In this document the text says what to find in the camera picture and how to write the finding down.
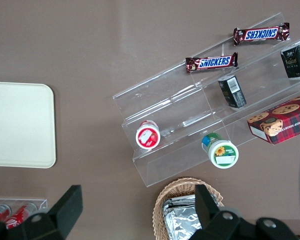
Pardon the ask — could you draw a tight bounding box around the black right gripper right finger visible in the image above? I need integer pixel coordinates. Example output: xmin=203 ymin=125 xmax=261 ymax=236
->
xmin=194 ymin=184 xmax=223 ymax=227

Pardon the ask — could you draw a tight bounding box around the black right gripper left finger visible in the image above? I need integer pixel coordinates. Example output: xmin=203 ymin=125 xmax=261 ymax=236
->
xmin=47 ymin=184 xmax=84 ymax=232

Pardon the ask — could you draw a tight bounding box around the foil wrapped sandwich pack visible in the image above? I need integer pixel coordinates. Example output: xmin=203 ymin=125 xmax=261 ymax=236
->
xmin=161 ymin=194 xmax=225 ymax=213
xmin=164 ymin=206 xmax=206 ymax=240

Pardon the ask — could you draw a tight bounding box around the light wicker basket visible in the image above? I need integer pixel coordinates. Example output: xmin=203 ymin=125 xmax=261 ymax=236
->
xmin=152 ymin=177 xmax=225 ymax=240

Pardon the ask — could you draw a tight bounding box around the cream plastic tray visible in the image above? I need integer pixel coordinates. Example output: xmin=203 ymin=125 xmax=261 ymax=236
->
xmin=0 ymin=81 xmax=57 ymax=169

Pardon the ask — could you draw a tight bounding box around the clear acrylic bottle rack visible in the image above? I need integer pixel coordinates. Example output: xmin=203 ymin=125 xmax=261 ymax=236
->
xmin=0 ymin=198 xmax=48 ymax=213

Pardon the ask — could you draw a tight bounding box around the green lidded yogurt cup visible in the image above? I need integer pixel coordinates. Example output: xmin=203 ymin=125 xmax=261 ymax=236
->
xmin=201 ymin=132 xmax=239 ymax=170

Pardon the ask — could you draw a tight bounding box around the red lidded yogurt cup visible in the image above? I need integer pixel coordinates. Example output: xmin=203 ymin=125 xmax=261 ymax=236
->
xmin=135 ymin=119 xmax=162 ymax=150

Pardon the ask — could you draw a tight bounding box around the clear acrylic tiered stand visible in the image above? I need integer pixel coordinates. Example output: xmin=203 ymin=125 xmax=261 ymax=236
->
xmin=112 ymin=12 xmax=300 ymax=188

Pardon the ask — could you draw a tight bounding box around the red tartan cookie box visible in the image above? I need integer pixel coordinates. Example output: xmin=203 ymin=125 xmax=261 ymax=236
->
xmin=247 ymin=91 xmax=300 ymax=145

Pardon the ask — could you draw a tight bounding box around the black tea box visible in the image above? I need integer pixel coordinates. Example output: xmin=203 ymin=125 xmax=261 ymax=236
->
xmin=280 ymin=41 xmax=300 ymax=79
xmin=217 ymin=75 xmax=247 ymax=109

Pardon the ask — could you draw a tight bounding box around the Snickers chocolate bar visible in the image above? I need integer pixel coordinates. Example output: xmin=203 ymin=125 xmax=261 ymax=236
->
xmin=233 ymin=22 xmax=291 ymax=47
xmin=185 ymin=52 xmax=239 ymax=74

